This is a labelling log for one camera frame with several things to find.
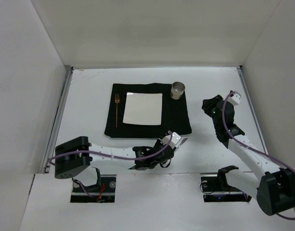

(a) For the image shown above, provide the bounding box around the square white plate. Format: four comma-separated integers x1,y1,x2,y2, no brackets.
123,92,162,126

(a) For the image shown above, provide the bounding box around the left aluminium rail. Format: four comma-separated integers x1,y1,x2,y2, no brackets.
40,65,73,174

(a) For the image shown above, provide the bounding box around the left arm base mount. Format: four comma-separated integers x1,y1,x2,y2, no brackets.
70,168,117,204

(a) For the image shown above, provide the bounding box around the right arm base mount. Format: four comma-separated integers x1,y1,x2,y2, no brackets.
200,166,252,203

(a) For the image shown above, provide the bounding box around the right aluminium rail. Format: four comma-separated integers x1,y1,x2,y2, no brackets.
236,65,268,154

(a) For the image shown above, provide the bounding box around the aluminium rail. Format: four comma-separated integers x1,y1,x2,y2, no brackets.
236,65,268,154
40,65,73,174

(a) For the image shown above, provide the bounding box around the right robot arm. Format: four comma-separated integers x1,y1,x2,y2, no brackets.
201,91,295,216

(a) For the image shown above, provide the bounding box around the black cloth placemat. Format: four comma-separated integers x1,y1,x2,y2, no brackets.
104,83,192,139

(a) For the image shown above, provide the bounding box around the copper fork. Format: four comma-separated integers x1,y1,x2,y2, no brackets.
115,93,120,128

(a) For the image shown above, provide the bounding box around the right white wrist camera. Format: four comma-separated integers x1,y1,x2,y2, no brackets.
228,91,241,106

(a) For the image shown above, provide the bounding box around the silver knife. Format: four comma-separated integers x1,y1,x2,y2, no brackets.
174,138,188,152

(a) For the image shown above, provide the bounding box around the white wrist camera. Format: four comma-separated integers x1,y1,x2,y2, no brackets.
161,132,182,149
228,91,241,106

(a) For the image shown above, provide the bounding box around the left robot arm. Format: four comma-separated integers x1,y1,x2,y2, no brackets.
50,134,176,180

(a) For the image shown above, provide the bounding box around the white paper cup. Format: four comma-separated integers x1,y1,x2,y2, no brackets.
170,81,186,100

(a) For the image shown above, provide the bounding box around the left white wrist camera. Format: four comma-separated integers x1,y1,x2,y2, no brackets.
161,132,182,149

